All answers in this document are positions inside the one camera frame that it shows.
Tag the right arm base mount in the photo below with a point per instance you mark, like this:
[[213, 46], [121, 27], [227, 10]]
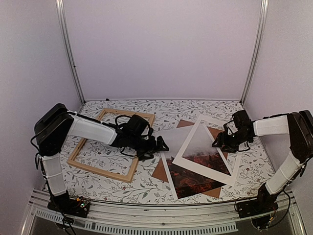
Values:
[[264, 203]]

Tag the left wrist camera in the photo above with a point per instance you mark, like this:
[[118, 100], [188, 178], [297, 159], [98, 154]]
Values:
[[137, 125]]

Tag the aluminium front rail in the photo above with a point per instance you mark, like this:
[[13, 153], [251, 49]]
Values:
[[110, 218]]

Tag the white mat board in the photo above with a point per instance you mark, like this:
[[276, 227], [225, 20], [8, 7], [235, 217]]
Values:
[[199, 141]]

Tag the aluminium corner post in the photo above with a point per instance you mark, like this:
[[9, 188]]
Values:
[[256, 50], [64, 31]]

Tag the left aluminium corner post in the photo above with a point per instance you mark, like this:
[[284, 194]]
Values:
[[64, 31]]

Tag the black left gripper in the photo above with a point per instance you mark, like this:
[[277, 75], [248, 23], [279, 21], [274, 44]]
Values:
[[152, 147]]

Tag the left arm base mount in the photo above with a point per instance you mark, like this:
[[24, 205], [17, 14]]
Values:
[[78, 206]]

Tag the floral patterned table mat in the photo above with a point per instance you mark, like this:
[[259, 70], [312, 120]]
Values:
[[254, 168]]

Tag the right aluminium corner post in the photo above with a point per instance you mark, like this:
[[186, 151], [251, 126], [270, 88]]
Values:
[[256, 50]]

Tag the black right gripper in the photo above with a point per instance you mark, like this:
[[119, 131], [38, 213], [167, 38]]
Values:
[[222, 140]]

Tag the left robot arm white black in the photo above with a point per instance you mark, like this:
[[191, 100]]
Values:
[[116, 128]]

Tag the light wooden picture frame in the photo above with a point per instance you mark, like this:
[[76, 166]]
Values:
[[124, 178]]

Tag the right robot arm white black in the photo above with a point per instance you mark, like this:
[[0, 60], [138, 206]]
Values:
[[294, 131]]

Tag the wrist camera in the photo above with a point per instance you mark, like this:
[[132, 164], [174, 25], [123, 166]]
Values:
[[137, 125], [241, 119]]

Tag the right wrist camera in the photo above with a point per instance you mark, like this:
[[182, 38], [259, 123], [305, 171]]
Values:
[[241, 119]]

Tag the red forest landscape photo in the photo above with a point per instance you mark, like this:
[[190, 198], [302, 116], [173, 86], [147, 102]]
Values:
[[174, 139]]

